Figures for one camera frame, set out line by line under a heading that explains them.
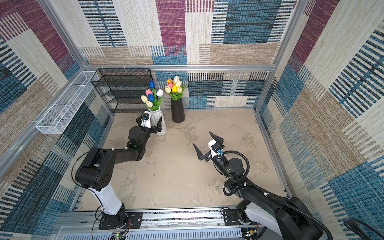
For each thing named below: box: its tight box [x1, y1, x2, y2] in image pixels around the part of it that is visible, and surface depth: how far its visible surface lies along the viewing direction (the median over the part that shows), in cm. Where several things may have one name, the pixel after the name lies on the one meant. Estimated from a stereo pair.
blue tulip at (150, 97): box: [148, 93, 155, 102], surface depth 86 cm
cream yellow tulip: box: [146, 100, 154, 108], surface depth 85 cm
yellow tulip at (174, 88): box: [171, 85, 178, 93], surface depth 91 cm
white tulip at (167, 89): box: [164, 85, 172, 94], surface depth 90 cm
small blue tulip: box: [148, 80, 155, 95], surface depth 88 cm
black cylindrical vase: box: [171, 97, 186, 123], surface depth 109 cm
